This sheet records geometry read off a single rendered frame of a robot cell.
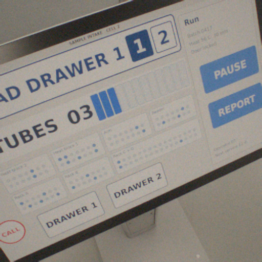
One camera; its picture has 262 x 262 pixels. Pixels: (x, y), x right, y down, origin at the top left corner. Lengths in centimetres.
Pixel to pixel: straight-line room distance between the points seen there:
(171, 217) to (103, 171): 103
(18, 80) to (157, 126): 20
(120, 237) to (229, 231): 53
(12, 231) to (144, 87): 28
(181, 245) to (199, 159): 97
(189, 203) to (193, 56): 114
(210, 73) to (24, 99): 26
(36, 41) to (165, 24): 17
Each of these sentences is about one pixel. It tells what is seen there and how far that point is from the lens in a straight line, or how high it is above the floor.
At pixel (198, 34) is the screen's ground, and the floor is 115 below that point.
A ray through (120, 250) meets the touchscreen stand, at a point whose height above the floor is 4.
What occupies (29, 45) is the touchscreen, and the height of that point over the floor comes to 119.
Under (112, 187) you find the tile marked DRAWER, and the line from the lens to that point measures 43.
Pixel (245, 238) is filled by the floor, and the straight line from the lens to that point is 150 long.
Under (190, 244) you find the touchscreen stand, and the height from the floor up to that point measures 3.
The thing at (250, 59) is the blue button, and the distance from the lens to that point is 47.
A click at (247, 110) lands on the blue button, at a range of 48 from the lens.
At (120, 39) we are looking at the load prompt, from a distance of 38.
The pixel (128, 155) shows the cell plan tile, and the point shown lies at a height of 105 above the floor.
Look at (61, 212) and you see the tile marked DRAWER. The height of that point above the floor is 101.
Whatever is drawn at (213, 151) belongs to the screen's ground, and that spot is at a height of 100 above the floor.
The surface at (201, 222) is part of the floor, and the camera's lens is 146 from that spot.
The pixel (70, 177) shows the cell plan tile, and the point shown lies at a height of 105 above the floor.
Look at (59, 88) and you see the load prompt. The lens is 37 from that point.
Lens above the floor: 142
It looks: 61 degrees down
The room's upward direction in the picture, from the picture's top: 7 degrees counter-clockwise
